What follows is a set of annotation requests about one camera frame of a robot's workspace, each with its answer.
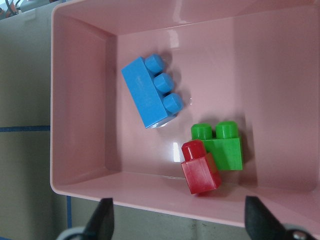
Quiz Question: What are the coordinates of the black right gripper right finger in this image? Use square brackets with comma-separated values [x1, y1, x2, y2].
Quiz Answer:
[244, 196, 315, 240]

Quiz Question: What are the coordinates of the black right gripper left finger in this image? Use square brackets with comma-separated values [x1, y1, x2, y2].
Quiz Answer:
[82, 198, 115, 240]

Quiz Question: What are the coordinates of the red toy block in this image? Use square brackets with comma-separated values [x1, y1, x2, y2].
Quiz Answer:
[181, 139, 222, 194]

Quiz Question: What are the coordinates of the green toy block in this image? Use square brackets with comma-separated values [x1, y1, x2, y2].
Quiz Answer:
[190, 121, 243, 171]

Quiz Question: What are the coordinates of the blue toy block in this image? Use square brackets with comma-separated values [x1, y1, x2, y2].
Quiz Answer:
[121, 54, 184, 129]

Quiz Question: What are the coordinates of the pink plastic box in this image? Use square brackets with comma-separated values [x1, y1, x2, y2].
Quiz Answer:
[50, 0, 320, 236]

